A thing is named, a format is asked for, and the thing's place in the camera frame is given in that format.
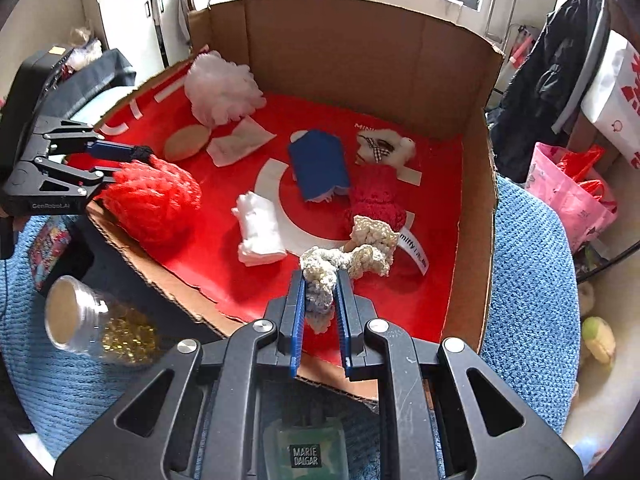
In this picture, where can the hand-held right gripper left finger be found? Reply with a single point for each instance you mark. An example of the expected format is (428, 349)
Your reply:
(298, 320)

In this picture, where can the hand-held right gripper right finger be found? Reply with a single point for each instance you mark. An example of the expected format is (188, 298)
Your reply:
(342, 320)

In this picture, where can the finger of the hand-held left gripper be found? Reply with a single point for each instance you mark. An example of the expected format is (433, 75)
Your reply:
(75, 178)
(112, 150)

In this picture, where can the red mesh bath pouf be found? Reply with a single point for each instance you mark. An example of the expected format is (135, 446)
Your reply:
(150, 200)

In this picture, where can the beige powder puff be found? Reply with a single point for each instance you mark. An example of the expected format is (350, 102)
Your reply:
(185, 142)

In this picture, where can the cream crochet piece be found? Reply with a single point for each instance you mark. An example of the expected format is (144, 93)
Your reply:
(370, 250)

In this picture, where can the white cloth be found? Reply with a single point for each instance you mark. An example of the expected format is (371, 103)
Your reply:
(257, 232)

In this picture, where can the white mesh bath pouf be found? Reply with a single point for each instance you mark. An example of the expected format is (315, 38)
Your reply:
(220, 87)

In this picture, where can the white tissue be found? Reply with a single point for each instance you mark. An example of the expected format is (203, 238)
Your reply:
(240, 142)

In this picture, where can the red knitted hat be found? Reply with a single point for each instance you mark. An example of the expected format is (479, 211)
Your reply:
(375, 195)

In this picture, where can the blue cloth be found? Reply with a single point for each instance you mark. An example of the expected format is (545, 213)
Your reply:
(320, 165)

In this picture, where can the white plush bear plaid bow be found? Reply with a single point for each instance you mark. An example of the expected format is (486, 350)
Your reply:
(395, 147)

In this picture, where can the cardboard box with red inside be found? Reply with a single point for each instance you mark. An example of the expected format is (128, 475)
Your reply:
(350, 60)

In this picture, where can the dark side table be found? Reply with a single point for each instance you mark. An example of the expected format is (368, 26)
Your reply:
(105, 75)

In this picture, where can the black colourful printed box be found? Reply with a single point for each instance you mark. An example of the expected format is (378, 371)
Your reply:
(50, 250)

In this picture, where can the clear plastic bag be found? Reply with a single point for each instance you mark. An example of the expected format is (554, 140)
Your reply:
(85, 47)

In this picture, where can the clear green bottle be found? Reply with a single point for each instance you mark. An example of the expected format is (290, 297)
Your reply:
(305, 440)

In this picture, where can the white wardrobe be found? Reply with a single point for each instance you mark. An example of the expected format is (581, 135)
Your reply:
(130, 10)

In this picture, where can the glass jar with gold beads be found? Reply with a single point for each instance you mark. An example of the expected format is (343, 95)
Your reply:
(85, 320)

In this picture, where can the blue knitted blanket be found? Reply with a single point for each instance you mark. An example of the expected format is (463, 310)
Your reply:
(525, 285)

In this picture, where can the pink plastic bag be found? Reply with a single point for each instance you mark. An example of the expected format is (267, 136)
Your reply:
(565, 200)

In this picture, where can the green yellow plush toy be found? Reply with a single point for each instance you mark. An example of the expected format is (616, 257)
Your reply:
(597, 340)

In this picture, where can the black clothes rack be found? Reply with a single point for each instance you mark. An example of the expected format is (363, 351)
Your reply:
(615, 258)

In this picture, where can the red plastic bag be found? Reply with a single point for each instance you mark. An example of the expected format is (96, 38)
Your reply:
(580, 165)

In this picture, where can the dark jacket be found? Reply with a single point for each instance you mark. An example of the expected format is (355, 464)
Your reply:
(545, 90)

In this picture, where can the white tote bag red print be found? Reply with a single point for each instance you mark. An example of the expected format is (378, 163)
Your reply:
(615, 110)

